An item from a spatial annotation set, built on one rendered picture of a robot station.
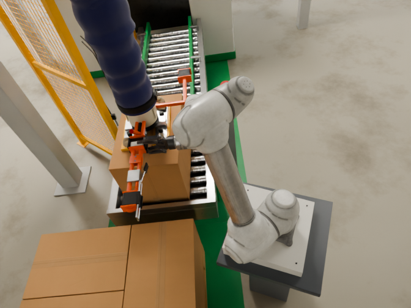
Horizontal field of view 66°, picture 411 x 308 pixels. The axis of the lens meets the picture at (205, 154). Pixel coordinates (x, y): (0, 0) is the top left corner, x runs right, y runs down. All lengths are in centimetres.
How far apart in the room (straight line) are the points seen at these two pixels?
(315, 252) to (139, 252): 100
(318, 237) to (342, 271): 80
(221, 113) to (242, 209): 41
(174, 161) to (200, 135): 76
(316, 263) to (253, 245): 42
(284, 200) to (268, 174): 142
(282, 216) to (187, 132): 61
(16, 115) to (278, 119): 227
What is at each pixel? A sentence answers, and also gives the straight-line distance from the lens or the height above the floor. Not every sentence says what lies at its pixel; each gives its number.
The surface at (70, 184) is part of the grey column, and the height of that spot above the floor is 6.
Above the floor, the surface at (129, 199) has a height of 110.
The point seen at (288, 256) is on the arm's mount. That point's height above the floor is 81.
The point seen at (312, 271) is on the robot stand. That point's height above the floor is 75.
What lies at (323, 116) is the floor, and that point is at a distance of 335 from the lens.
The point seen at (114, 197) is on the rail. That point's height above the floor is 59.
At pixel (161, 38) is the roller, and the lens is 363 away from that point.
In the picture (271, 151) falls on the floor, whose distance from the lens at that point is 298.
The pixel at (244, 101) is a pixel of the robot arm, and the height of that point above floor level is 158.
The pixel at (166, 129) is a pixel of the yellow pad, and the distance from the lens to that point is 191.
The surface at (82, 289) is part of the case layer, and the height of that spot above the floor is 54.
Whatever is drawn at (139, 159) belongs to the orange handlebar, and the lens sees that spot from 164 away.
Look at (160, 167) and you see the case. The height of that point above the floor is 93.
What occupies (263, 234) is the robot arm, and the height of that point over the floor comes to 106.
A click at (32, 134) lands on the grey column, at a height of 73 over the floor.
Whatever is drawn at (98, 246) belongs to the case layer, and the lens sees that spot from 212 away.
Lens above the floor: 230
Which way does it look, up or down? 50 degrees down
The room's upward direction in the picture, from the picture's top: 11 degrees counter-clockwise
